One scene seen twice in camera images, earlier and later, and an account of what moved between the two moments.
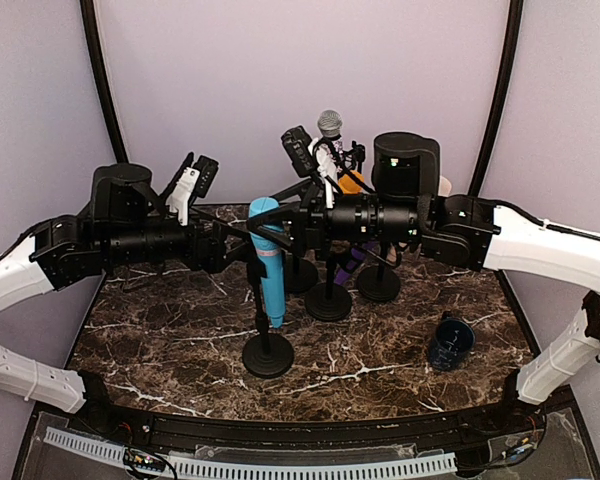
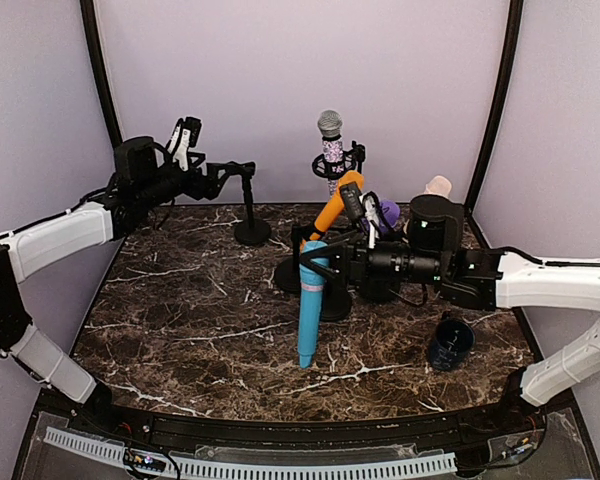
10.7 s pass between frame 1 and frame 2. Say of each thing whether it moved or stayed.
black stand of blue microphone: moved
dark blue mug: stayed
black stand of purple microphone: stayed
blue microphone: moved
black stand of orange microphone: stayed
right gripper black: moved
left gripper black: moved
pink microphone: stayed
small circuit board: stayed
